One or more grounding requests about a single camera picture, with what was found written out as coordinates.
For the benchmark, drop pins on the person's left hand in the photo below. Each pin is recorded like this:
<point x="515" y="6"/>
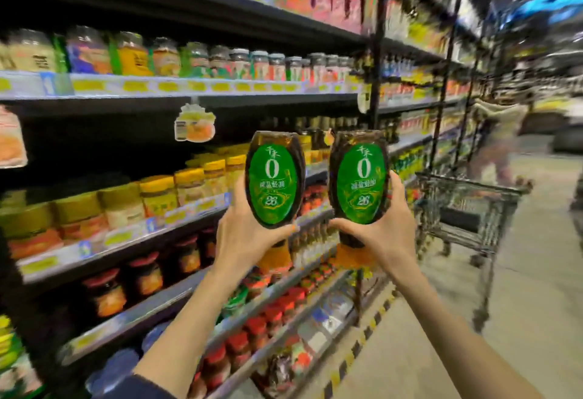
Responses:
<point x="239" y="239"/>

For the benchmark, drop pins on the person's right hand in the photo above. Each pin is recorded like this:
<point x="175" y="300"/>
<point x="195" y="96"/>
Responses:
<point x="391" y="239"/>

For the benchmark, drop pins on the person's left thumb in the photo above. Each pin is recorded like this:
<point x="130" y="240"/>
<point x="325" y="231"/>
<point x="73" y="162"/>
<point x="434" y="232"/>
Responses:
<point x="278" y="232"/>

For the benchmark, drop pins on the person's right thumb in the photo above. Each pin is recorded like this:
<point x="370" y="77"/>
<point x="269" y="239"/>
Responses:
<point x="348" y="226"/>

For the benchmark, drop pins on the green label sauce bottle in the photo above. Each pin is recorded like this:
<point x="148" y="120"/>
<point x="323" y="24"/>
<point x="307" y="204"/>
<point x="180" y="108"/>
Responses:
<point x="273" y="182"/>
<point x="360" y="182"/>

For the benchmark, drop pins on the person's right forearm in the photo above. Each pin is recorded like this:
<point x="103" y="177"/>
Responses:
<point x="455" y="344"/>

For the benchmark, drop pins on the person's left forearm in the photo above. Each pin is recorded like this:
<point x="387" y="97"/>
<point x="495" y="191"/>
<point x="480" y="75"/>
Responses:
<point x="182" y="330"/>

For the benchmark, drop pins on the row of small clear bottles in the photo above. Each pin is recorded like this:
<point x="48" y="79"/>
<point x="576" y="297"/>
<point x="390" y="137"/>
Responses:
<point x="314" y="239"/>

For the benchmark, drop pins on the row of red cap bottles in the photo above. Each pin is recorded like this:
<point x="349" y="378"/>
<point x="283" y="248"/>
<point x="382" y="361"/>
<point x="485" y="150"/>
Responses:
<point x="257" y="332"/>

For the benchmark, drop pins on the metal shopping cart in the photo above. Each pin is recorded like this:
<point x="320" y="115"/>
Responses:
<point x="469" y="216"/>

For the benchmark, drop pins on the jar shaped hanging tag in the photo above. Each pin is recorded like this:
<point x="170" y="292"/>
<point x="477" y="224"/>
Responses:
<point x="195" y="124"/>

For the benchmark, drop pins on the row of red lid jars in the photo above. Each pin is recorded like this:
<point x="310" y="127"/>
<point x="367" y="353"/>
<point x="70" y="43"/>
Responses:
<point x="145" y="275"/>

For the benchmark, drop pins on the rows of distant shelf goods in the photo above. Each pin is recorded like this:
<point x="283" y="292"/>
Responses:
<point x="414" y="88"/>

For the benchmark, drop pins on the row of yellow lid jars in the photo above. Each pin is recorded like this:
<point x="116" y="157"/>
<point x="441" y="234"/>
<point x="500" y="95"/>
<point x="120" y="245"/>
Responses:
<point x="118" y="202"/>

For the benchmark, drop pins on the strip of yellow price labels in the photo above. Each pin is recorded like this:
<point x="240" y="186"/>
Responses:
<point x="136" y="86"/>

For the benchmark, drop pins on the dark sleeve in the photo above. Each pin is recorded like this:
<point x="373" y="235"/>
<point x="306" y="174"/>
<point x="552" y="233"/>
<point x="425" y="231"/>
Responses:
<point x="134" y="388"/>

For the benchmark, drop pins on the row of glass jars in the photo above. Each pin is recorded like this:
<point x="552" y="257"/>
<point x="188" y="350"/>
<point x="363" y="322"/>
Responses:
<point x="132" y="54"/>

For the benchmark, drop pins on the black store shelf unit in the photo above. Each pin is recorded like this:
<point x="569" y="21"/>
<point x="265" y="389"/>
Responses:
<point x="159" y="6"/>

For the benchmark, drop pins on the orange picture hanging tag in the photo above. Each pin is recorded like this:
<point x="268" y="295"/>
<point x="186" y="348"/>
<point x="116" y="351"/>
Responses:
<point x="10" y="141"/>

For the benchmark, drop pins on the stack of green packets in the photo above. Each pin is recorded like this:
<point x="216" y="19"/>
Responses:
<point x="13" y="357"/>

